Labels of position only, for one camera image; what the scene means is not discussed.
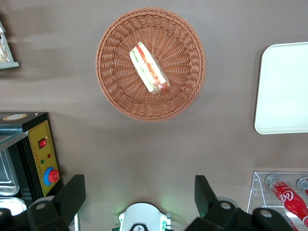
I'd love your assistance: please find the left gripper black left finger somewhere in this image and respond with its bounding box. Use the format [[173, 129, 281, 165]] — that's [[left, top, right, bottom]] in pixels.
[[26, 174, 86, 231]]

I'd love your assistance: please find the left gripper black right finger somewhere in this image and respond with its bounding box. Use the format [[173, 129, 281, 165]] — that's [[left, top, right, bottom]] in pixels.
[[185, 175, 243, 231]]

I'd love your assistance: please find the triangle sandwich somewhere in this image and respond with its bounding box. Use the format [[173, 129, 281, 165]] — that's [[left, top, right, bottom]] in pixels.
[[129, 41, 171, 96]]

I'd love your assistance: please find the beige plastic tray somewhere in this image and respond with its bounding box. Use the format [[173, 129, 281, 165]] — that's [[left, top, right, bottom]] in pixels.
[[254, 42, 308, 135]]

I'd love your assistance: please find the round brown wicker basket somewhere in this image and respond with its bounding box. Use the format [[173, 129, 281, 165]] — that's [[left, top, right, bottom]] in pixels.
[[95, 6, 207, 122]]

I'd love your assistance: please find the tray of packaged snacks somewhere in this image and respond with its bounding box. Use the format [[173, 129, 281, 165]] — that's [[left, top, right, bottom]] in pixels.
[[0, 20, 20, 70]]

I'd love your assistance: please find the clear acrylic bottle rack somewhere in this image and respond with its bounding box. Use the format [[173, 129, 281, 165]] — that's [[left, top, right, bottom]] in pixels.
[[246, 171, 308, 231]]

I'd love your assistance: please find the steel warmer pan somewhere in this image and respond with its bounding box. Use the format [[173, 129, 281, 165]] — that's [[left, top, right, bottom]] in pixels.
[[0, 197, 27, 216], [0, 149, 20, 197]]

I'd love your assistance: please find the black food warmer cabinet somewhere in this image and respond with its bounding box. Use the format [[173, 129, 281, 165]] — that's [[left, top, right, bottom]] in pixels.
[[0, 111, 64, 216]]

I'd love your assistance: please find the red cola bottle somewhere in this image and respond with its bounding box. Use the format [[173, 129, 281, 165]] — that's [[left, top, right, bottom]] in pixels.
[[265, 174, 308, 229], [296, 177, 308, 196]]

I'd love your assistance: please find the clear bagged cracker snack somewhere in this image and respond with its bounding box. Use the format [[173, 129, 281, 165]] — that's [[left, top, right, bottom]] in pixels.
[[0, 39, 12, 64]]

